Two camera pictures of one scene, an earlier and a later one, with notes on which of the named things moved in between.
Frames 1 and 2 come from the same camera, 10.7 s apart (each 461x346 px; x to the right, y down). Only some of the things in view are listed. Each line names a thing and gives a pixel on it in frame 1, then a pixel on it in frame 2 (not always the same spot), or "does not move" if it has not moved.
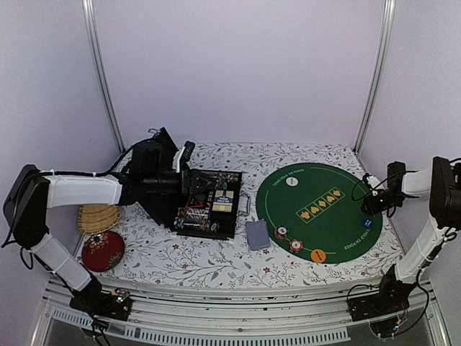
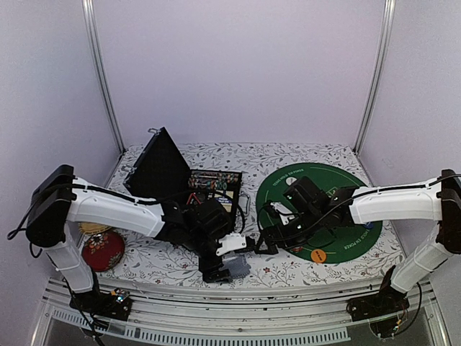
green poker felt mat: x=313 y=212 does not move
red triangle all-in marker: x=193 y=202 does not move
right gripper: x=372 y=207 to x=284 y=243
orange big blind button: x=318 y=256 does not move
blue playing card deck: x=257 y=235 to x=236 y=262
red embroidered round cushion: x=103 y=251 does not move
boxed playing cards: x=222 y=200 does not move
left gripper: x=186 y=181 to x=211 y=267
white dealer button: x=292 y=182 does not move
